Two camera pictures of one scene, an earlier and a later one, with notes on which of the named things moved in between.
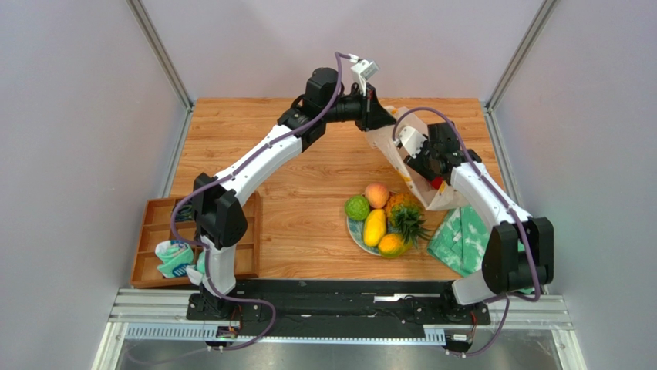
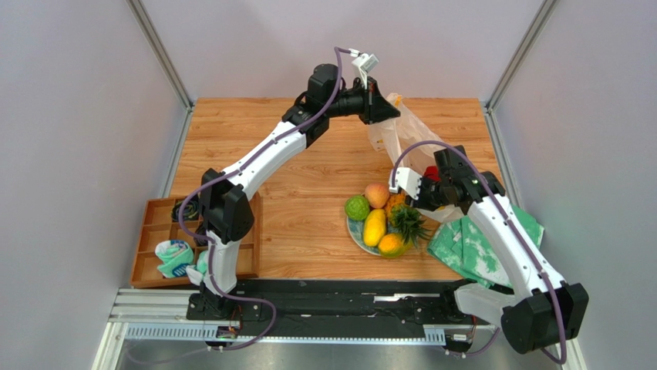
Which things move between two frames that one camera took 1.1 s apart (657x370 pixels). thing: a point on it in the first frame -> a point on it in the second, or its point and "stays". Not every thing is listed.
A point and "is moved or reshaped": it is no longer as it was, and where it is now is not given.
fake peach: (377, 195) stays
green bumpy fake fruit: (357, 207) stays
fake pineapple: (405, 213) stays
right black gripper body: (424, 163) -> (431, 190)
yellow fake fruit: (375, 227) stays
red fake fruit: (436, 182) is moved or reshaped
